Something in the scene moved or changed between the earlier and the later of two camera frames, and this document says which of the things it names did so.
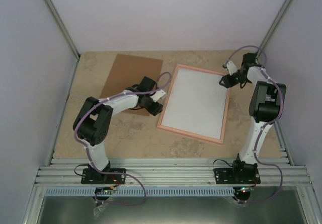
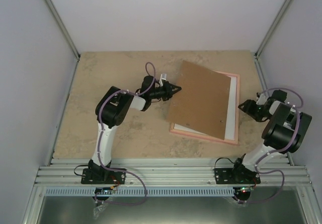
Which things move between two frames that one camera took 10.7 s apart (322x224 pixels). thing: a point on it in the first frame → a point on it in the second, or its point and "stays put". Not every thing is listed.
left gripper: (155, 110) → (168, 93)
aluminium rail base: (194, 171) stays put
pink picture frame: (159, 125) → (235, 142)
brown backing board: (129, 70) → (202, 103)
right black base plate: (236, 176) stays put
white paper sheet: (196, 103) → (231, 120)
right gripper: (228, 82) → (249, 104)
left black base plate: (91, 176) stays put
